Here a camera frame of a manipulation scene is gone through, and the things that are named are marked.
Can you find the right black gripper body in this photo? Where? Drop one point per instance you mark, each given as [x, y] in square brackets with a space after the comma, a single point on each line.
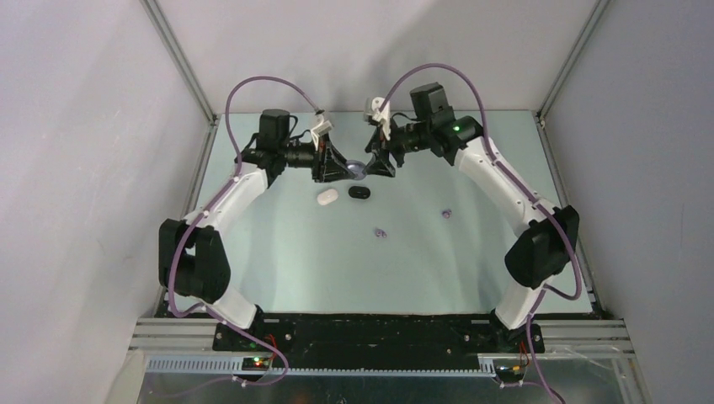
[396, 145]

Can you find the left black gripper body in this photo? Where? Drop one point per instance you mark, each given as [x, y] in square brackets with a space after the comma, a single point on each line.
[317, 161]

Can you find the purple earbud charging case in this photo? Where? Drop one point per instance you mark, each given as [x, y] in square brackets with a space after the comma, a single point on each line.
[357, 169]

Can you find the white earbud charging case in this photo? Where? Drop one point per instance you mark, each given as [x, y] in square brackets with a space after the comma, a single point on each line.
[327, 197]

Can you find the black earbud charging case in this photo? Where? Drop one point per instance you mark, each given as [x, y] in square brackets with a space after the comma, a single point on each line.
[359, 192]

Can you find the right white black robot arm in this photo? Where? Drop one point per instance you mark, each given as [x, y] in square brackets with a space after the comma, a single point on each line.
[546, 234]

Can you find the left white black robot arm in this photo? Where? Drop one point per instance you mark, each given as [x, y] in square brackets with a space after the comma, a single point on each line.
[192, 258]

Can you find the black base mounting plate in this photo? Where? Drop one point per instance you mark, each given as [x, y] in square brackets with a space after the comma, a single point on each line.
[379, 342]

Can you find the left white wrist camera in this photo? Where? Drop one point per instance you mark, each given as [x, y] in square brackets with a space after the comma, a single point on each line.
[320, 127]

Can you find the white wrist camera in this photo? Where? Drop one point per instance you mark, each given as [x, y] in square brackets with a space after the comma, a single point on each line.
[320, 127]
[376, 111]

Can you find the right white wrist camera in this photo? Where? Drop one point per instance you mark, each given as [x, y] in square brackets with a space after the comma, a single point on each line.
[376, 111]

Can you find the aluminium front frame rail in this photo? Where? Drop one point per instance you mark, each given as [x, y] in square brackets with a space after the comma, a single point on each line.
[595, 339]

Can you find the left aluminium frame post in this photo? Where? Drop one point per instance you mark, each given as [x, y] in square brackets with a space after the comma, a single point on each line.
[170, 40]

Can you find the aluminium frame post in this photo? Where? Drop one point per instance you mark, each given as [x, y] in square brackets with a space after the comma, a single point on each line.
[576, 50]
[170, 40]

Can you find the right aluminium frame post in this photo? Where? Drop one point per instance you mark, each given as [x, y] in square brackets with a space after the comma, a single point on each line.
[576, 50]

